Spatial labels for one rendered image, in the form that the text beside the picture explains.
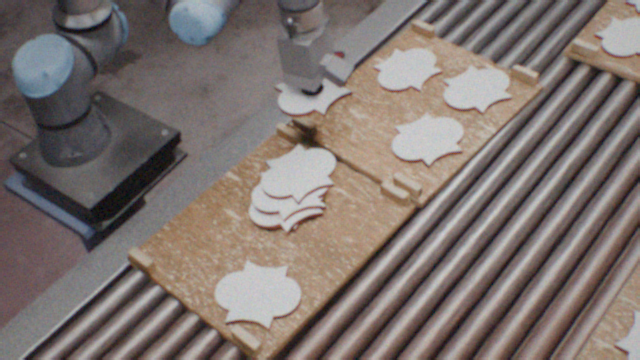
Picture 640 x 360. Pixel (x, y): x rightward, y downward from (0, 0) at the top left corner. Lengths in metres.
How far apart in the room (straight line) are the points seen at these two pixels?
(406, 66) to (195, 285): 0.67
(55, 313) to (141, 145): 0.39
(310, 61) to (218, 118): 1.75
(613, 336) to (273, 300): 0.55
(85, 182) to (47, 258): 1.24
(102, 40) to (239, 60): 1.75
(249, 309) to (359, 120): 0.49
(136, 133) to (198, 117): 1.45
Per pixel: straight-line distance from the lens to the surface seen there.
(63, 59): 1.55
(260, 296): 1.34
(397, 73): 1.70
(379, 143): 1.56
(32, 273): 2.82
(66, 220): 1.68
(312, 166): 1.47
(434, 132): 1.56
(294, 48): 1.36
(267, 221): 1.43
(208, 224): 1.48
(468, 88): 1.66
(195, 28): 1.23
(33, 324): 1.49
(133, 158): 1.63
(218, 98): 3.18
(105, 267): 1.51
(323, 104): 1.43
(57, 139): 1.63
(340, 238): 1.41
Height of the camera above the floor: 2.04
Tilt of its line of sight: 47 degrees down
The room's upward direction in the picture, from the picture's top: 8 degrees counter-clockwise
